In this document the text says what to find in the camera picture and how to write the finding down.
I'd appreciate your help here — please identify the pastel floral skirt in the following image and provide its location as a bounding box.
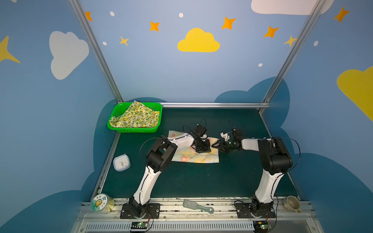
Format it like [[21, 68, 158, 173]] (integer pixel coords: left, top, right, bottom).
[[172, 147, 219, 164]]

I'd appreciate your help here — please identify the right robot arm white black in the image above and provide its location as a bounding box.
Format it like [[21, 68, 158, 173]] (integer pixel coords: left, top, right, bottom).
[[212, 137, 297, 213]]

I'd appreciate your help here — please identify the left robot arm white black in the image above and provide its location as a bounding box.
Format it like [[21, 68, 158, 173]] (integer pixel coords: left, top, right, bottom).
[[129, 133, 211, 218]]

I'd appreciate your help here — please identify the green hair brush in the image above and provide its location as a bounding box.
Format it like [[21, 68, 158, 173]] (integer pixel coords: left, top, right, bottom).
[[183, 200, 215, 214]]

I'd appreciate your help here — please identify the green lemon print skirt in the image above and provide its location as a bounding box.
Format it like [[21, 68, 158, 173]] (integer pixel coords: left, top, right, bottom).
[[108, 101, 160, 128]]

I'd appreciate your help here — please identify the beige ceramic cup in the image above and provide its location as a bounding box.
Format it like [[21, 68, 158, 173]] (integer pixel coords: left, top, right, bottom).
[[283, 196, 302, 213]]

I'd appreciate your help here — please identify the right controller circuit board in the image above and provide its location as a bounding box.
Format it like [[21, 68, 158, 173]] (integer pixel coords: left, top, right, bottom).
[[253, 221, 270, 233]]

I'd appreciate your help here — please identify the controller circuit board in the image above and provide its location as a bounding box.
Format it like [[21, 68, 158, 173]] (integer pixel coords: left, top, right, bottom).
[[253, 221, 270, 233], [130, 221, 150, 233]]

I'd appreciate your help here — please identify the green plastic basket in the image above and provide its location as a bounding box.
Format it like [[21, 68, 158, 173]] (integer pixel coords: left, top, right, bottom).
[[107, 101, 163, 133]]

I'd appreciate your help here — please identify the left controller circuit board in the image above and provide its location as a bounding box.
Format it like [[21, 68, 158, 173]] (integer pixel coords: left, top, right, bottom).
[[130, 221, 150, 233]]

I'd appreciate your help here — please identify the round clear jar green lid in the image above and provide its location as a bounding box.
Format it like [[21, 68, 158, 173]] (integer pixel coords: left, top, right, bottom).
[[90, 193, 115, 214]]

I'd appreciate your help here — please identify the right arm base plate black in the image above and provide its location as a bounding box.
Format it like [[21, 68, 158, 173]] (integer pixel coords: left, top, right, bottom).
[[233, 202, 276, 218]]

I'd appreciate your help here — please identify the aluminium rail base frame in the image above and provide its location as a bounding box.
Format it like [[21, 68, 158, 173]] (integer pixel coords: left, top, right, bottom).
[[71, 197, 323, 233]]

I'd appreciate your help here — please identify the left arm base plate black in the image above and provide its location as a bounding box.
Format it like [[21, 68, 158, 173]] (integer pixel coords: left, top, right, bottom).
[[119, 203, 160, 219]]

